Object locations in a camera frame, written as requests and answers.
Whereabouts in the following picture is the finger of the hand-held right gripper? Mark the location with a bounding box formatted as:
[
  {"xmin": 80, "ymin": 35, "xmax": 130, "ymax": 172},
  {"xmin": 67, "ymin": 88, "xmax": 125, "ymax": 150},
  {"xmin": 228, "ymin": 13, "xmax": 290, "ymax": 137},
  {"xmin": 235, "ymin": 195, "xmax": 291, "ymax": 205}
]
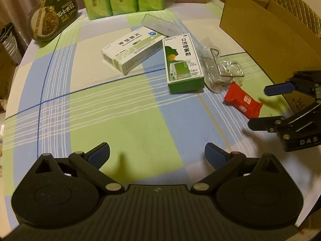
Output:
[
  {"xmin": 264, "ymin": 71, "xmax": 321, "ymax": 97},
  {"xmin": 248, "ymin": 100, "xmax": 321, "ymax": 133}
]

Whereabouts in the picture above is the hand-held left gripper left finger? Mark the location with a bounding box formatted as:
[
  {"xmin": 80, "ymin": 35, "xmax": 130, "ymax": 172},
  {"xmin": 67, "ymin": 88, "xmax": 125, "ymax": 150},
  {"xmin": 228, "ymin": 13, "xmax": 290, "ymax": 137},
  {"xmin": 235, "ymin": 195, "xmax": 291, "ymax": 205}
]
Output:
[{"xmin": 31, "ymin": 142, "xmax": 125, "ymax": 198}]

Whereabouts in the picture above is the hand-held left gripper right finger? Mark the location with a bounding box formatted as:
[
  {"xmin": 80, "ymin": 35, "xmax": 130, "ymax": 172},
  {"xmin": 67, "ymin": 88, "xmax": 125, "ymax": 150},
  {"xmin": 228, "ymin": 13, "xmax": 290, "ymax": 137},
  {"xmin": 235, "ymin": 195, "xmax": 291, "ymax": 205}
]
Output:
[{"xmin": 192, "ymin": 143, "xmax": 284, "ymax": 198}]

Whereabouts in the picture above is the red snack packet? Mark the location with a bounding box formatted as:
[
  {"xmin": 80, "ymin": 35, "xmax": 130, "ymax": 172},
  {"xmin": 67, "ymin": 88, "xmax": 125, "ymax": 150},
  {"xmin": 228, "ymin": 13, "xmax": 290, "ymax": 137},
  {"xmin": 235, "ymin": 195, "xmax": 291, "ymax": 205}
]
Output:
[{"xmin": 223, "ymin": 82, "xmax": 264, "ymax": 120}]

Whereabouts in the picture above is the clear bag with metal hook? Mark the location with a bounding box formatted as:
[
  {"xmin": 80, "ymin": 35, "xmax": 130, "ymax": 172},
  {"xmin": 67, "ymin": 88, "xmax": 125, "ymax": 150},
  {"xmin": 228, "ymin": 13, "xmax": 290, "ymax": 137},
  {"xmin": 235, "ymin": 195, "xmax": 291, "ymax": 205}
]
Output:
[
  {"xmin": 204, "ymin": 58, "xmax": 245, "ymax": 93},
  {"xmin": 199, "ymin": 38, "xmax": 221, "ymax": 67}
]

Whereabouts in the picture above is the brown cardboard box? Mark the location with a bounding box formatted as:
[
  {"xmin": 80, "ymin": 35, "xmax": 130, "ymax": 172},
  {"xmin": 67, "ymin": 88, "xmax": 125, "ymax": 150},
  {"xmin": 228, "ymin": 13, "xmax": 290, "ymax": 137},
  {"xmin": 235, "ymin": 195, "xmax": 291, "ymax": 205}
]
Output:
[{"xmin": 219, "ymin": 0, "xmax": 321, "ymax": 114}]

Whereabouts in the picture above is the green and white spray box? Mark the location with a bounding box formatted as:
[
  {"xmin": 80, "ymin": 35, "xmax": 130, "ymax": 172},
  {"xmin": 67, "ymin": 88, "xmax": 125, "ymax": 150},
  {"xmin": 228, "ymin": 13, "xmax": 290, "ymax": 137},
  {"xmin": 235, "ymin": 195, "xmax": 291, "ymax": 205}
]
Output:
[{"xmin": 162, "ymin": 34, "xmax": 205, "ymax": 95}]

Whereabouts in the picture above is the white tablet box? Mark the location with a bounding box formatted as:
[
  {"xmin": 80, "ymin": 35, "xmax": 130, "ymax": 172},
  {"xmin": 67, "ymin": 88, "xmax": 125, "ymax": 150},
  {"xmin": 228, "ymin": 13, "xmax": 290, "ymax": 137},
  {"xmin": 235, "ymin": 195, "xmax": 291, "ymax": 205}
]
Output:
[{"xmin": 101, "ymin": 26, "xmax": 166, "ymax": 75}]

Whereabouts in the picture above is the clear plastic case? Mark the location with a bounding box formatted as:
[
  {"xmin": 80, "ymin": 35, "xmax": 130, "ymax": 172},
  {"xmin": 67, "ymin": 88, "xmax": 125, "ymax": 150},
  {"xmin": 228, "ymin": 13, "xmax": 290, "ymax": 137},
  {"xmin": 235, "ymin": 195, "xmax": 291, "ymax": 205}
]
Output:
[{"xmin": 141, "ymin": 14, "xmax": 184, "ymax": 37}]

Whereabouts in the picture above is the checked cloth desktop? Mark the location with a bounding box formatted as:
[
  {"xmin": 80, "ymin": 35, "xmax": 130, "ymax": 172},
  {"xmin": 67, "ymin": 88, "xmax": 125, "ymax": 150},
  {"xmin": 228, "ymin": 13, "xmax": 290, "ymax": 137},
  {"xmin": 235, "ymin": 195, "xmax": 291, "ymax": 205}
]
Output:
[{"xmin": 0, "ymin": 0, "xmax": 321, "ymax": 221}]

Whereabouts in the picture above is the tall brown cardboard carton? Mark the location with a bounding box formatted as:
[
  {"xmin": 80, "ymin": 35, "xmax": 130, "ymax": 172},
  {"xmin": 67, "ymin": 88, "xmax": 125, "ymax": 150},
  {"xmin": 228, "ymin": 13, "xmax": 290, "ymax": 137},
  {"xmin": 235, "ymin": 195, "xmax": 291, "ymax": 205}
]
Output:
[{"xmin": 0, "ymin": 48, "xmax": 16, "ymax": 101}]

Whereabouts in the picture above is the stack of disposable bowls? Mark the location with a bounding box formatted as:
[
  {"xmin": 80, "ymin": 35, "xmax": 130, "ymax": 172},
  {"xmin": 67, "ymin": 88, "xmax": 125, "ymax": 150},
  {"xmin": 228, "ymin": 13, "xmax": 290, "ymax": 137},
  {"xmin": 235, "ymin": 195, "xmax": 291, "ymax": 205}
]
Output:
[{"xmin": 0, "ymin": 22, "xmax": 25, "ymax": 67}]

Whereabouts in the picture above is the black oval instant meal bowl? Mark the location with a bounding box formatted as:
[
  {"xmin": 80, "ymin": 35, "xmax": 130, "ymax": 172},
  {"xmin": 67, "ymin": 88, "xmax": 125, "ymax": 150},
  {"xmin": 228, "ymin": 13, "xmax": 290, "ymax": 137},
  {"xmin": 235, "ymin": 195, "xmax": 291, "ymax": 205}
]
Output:
[{"xmin": 27, "ymin": 0, "xmax": 78, "ymax": 43}]

